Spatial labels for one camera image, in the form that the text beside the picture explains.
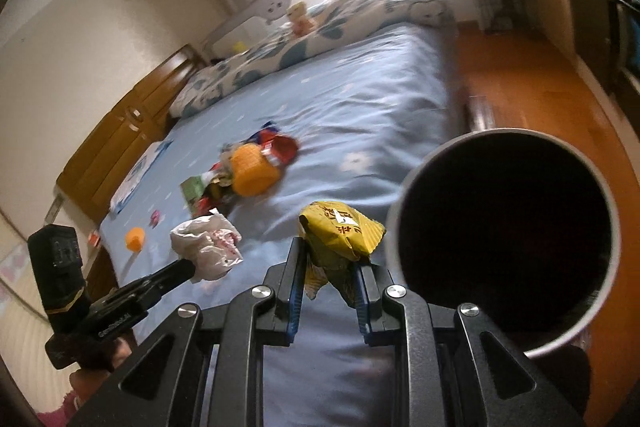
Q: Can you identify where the yellow snack wrapper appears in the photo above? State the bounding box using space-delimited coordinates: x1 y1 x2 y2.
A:
298 200 386 308

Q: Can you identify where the white tissue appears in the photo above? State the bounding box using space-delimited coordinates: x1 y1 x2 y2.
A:
169 209 243 283

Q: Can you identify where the round black trash bin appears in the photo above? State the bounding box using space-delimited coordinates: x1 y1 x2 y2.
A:
385 128 622 358

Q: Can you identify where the person left hand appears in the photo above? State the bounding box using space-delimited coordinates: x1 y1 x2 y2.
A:
70 337 131 409

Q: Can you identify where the small orange cup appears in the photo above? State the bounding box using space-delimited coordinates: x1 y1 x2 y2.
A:
125 227 145 254

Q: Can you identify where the pink candy wrapper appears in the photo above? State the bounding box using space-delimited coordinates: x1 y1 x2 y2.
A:
150 210 160 229

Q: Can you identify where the blue floral bed sheet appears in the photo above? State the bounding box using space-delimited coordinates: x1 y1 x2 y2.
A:
100 23 464 426

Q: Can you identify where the orange foam fruit net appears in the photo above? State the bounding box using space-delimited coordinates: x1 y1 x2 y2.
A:
230 143 281 197

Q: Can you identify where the green snack wrapper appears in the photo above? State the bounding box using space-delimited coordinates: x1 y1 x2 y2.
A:
180 161 236 218

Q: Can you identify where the white blue pillow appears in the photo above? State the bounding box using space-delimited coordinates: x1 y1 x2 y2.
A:
110 140 172 215

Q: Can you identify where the wooden headboard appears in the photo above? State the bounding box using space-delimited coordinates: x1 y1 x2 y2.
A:
56 44 205 225

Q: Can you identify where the yellow toy behind duvet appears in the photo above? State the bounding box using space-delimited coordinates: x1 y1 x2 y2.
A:
232 41 248 54

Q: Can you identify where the pink teddy bear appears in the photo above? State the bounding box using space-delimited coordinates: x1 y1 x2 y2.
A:
286 1 317 38

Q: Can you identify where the floral blue white duvet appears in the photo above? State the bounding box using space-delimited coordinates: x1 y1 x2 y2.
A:
169 0 454 118

